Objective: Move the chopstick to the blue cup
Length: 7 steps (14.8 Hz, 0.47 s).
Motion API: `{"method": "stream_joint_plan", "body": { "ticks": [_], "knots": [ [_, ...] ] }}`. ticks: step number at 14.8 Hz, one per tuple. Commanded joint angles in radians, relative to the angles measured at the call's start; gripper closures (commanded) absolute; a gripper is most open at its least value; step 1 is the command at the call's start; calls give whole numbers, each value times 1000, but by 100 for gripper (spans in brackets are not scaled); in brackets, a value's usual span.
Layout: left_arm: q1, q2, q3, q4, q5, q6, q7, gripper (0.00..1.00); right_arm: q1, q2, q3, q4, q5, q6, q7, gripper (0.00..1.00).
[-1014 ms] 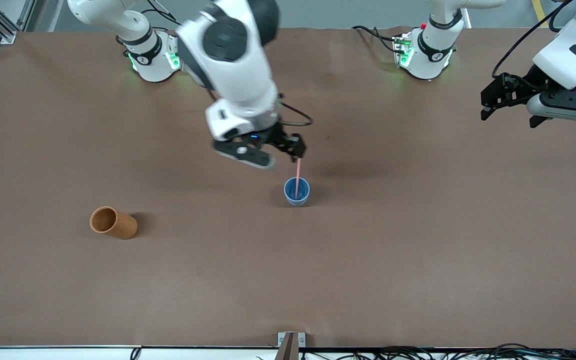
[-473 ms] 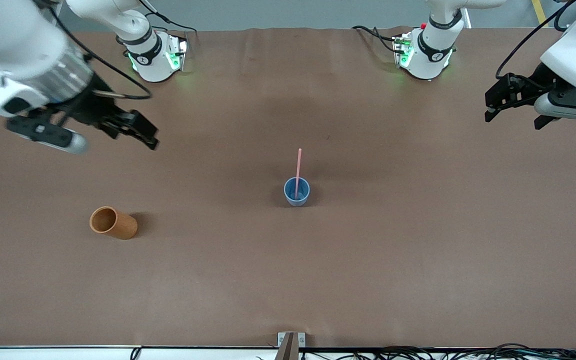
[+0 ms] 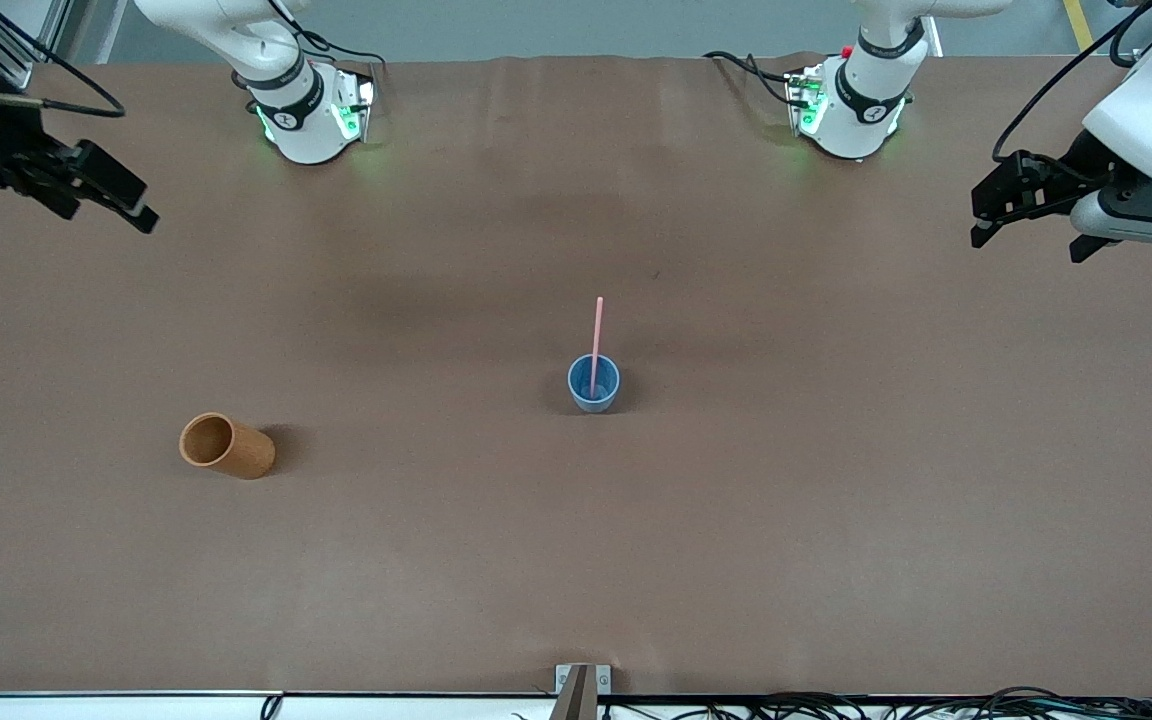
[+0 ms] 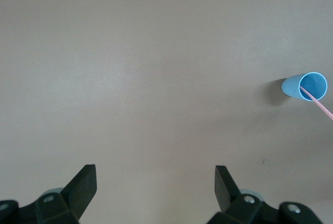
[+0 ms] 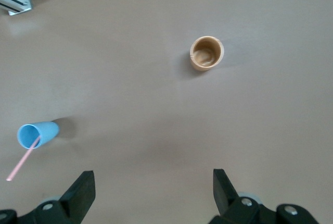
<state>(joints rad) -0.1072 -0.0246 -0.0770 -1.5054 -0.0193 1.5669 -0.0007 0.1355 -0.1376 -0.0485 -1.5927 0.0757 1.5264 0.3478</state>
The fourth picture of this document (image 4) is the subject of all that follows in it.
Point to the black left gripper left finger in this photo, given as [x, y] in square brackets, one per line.
[78, 192]

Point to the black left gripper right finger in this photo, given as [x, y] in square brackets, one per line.
[229, 195]

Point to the pink chopstick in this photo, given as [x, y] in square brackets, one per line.
[321, 105]

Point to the blue plastic cup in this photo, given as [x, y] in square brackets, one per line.
[291, 87]

